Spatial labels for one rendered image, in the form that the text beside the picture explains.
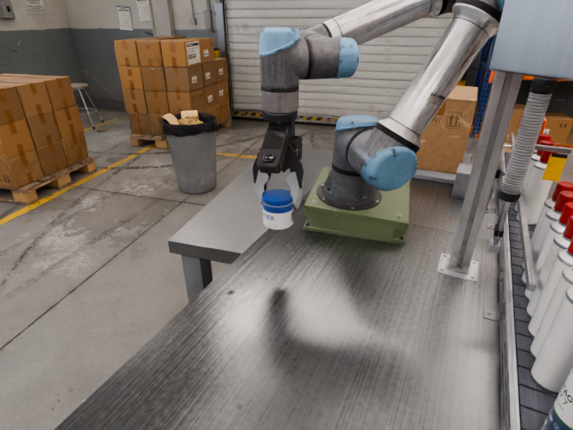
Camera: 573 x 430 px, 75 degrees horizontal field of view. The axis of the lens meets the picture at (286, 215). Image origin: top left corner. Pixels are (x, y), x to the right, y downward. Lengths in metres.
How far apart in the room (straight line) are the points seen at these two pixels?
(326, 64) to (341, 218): 0.44
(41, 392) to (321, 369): 1.47
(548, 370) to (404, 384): 0.21
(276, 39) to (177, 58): 3.62
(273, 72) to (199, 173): 2.57
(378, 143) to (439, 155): 0.65
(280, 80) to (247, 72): 4.90
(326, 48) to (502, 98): 0.35
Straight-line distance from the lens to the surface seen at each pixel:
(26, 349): 2.21
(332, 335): 0.76
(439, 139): 1.50
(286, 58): 0.74
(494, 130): 0.87
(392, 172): 0.89
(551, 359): 0.69
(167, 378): 0.72
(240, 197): 1.27
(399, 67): 5.21
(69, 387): 1.94
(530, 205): 1.16
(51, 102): 3.91
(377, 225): 1.03
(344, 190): 1.04
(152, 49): 4.47
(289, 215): 0.83
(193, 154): 3.19
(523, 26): 0.77
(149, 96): 4.60
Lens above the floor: 1.37
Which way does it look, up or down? 28 degrees down
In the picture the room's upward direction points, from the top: straight up
